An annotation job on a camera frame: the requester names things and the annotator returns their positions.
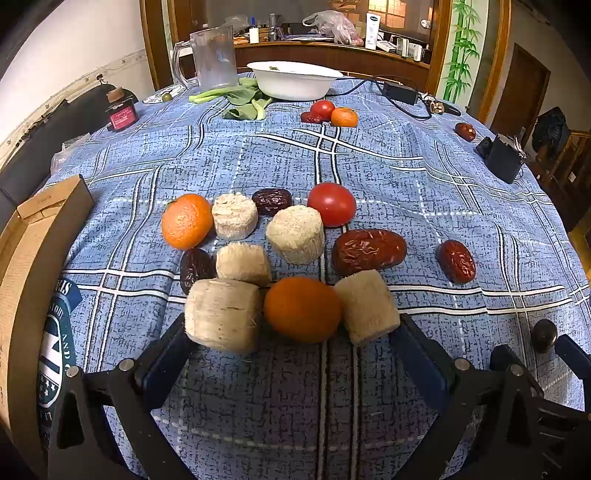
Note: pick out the beige cake roll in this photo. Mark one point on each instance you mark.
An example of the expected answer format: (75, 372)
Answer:
(244, 264)
(234, 217)
(294, 235)

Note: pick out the tall white box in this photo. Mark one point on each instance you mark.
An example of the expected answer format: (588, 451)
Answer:
(373, 30)

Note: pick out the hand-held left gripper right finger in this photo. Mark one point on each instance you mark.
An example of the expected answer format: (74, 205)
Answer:
(422, 369)

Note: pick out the black pouch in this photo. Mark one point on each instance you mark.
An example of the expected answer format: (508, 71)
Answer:
(503, 159)

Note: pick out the wooden cabinet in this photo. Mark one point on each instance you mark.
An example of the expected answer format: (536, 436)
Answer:
(369, 60)

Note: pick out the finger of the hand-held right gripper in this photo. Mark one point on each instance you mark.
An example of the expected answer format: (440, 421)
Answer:
(568, 438)
(575, 353)

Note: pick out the wooden chair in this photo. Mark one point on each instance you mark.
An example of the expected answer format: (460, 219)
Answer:
(570, 175)

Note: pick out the brown wooden door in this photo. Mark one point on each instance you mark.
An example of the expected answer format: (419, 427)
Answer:
(519, 87)

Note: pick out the cardboard box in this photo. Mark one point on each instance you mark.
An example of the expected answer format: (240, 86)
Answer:
(27, 277)

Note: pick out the red tomato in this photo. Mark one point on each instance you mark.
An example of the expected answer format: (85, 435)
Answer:
(331, 204)
(322, 109)

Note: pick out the large red date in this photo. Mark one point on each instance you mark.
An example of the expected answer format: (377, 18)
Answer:
(368, 252)

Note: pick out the clear plastic bag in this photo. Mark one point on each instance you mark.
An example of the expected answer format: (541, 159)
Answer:
(334, 25)

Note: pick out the clear glass pitcher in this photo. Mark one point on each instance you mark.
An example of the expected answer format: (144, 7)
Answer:
(212, 60)

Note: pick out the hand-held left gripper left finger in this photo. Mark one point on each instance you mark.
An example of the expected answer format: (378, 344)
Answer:
(161, 374)

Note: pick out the green onion stalk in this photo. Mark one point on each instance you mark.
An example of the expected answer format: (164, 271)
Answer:
(210, 94)

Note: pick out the black sofa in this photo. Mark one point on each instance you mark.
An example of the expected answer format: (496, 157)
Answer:
(41, 152)

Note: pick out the dark brown date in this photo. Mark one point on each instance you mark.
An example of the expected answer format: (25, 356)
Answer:
(196, 270)
(272, 201)

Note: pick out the white bottle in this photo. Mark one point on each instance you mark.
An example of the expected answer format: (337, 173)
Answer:
(253, 33)

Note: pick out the beige cake roll centre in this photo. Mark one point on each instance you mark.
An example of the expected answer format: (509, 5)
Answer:
(294, 235)

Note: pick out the blue checked tablecloth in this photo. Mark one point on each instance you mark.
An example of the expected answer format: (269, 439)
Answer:
(415, 184)

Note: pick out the green bamboo wall decal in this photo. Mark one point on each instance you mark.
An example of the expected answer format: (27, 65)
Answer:
(461, 46)

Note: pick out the beige cake roll middle left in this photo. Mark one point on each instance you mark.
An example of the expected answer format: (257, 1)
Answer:
(244, 264)

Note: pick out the red jar with cork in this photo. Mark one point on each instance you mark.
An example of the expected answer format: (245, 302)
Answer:
(122, 115)

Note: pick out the green bok choy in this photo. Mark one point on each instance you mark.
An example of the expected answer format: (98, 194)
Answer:
(247, 104)

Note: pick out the orange mandarin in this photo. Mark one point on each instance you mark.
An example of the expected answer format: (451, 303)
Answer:
(344, 118)
(302, 309)
(187, 221)

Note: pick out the white bowl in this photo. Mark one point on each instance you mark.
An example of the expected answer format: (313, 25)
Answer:
(295, 83)

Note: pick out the black bag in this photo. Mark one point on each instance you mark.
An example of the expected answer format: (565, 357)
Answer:
(549, 129)

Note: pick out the black power adapter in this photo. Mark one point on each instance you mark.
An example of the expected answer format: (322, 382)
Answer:
(399, 92)

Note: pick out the clear plastic wrap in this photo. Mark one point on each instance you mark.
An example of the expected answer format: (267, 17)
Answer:
(69, 150)

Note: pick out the beige cake roll top left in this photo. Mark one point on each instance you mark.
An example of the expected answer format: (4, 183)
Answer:
(234, 217)

